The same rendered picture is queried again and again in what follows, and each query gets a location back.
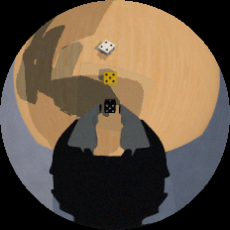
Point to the yellow die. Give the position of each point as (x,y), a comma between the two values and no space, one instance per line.
(109,77)

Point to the tan square mat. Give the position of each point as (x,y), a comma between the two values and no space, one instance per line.
(131,90)

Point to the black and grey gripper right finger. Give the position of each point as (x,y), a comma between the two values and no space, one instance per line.
(138,136)

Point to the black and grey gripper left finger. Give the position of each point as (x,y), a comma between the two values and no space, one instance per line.
(79,135)

